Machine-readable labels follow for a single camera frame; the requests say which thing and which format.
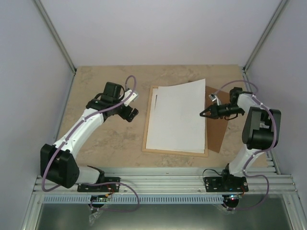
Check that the landscape photo print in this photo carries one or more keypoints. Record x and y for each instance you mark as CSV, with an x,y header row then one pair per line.
x,y
180,115

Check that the control board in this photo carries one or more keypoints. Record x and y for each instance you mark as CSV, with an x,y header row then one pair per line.
x,y
233,197
100,198

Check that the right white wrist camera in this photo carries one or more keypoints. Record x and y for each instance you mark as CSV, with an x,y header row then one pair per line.
x,y
214,98

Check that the light wooden picture frame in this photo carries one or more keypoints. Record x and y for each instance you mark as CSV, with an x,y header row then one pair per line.
x,y
168,152

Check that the aluminium rail bed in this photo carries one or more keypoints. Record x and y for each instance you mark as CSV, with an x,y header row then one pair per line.
x,y
190,180

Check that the aluminium corner post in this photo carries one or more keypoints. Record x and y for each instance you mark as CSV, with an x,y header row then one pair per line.
x,y
47,20
265,34

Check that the grey slotted cable duct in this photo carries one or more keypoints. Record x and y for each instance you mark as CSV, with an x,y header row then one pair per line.
x,y
142,199

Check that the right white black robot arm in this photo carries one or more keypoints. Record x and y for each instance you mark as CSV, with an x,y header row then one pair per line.
x,y
234,169

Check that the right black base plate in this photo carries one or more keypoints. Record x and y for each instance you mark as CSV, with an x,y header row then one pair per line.
x,y
219,184

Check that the brown backing board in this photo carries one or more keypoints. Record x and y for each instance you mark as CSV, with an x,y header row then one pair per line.
x,y
216,128

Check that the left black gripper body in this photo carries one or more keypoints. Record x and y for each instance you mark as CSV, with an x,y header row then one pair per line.
x,y
123,115

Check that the right aluminium corner post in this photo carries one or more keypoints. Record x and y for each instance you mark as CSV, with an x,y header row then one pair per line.
x,y
265,34

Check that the left aluminium corner post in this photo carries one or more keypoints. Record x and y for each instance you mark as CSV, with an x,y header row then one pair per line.
x,y
47,20

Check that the right control board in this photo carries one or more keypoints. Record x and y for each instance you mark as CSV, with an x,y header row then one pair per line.
x,y
233,197

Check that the left control board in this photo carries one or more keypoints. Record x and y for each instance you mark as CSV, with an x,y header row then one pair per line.
x,y
100,198

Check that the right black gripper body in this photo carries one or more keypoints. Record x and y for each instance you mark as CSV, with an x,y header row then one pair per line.
x,y
232,110

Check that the right side aluminium rail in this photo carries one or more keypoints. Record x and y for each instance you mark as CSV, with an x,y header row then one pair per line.
x,y
262,127

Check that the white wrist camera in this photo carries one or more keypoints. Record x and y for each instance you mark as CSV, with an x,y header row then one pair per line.
x,y
214,98
130,96

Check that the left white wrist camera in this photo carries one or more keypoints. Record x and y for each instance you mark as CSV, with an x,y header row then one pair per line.
x,y
130,96

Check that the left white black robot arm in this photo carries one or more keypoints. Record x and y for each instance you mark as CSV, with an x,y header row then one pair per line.
x,y
58,161

